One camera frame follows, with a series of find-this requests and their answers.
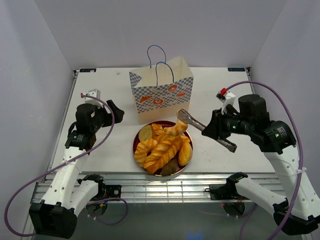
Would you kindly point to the left blue corner label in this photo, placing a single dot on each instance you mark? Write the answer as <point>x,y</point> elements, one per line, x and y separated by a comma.
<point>87,70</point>

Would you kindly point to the red round plate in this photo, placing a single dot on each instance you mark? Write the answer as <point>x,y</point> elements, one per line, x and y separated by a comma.
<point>158,139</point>

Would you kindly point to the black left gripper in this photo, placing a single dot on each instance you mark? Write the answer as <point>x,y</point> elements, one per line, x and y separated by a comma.
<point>108,116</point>

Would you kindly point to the oval golden bread roll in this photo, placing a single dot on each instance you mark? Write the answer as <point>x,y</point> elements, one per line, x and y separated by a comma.
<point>185,154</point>

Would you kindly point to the right blue corner label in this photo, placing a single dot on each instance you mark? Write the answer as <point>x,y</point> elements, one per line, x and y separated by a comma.
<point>236,69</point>

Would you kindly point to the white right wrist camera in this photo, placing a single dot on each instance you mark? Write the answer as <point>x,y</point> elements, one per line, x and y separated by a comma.
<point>226,98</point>

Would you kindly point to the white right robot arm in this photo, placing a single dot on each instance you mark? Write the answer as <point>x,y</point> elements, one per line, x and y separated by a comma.
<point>278,144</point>

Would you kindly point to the aluminium frame rail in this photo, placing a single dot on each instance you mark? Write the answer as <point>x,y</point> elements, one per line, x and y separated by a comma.
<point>140,188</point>

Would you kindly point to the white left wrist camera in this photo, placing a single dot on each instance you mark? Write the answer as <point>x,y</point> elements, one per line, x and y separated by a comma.
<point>91,97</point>

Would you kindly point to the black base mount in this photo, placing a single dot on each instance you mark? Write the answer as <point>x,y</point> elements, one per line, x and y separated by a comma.
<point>109,191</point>
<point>223,192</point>

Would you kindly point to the blue corner label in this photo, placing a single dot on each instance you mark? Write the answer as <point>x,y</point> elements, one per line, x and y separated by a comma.
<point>236,69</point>
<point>87,70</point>

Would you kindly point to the round glazed ring bread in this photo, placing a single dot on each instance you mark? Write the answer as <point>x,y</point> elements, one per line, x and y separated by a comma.
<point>142,150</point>

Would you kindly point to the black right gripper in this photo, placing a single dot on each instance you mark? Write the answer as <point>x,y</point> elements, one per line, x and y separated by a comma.
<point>214,129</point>

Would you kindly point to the metal serving tongs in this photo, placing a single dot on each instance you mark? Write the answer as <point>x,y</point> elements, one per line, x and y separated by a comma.
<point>185,117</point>

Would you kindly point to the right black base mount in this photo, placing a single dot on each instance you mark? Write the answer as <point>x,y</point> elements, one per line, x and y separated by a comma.
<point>223,192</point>

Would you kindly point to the long twisted bread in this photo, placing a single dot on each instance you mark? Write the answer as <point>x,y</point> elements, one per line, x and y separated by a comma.
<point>163,153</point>

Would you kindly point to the brown chocolate bread lump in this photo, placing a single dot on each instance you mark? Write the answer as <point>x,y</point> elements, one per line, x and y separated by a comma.
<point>169,168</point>

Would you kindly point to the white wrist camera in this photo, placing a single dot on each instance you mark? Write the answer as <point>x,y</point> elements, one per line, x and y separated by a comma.
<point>91,97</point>
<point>226,98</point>

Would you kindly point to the checkered paper bag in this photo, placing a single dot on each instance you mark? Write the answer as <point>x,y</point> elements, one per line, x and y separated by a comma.
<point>161,89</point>

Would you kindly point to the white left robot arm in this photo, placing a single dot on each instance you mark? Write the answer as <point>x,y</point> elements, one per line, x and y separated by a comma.
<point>57,212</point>

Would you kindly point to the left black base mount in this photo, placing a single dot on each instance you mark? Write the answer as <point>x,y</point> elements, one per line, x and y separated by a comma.
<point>109,191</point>

